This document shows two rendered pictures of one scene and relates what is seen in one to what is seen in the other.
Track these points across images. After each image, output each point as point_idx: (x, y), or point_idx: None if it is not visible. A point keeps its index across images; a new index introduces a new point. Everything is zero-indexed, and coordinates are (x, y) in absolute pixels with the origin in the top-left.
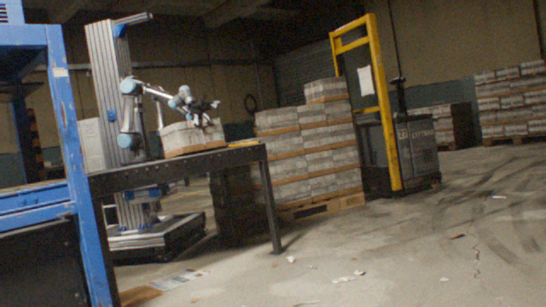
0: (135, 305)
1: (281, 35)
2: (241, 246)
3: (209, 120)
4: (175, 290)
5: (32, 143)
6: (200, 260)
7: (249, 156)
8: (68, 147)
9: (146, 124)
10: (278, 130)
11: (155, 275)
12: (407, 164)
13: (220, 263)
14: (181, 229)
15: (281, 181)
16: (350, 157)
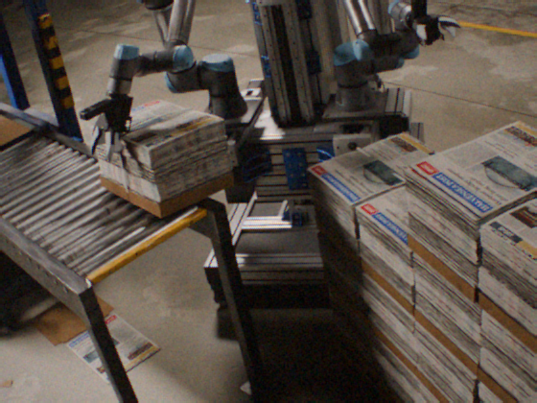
0: (37, 328)
1: None
2: (249, 395)
3: (105, 155)
4: (62, 354)
5: (46, 65)
6: (197, 351)
7: (59, 293)
8: None
9: (291, 31)
10: (421, 248)
11: (151, 313)
12: None
13: (151, 384)
14: (277, 274)
15: (417, 372)
16: None
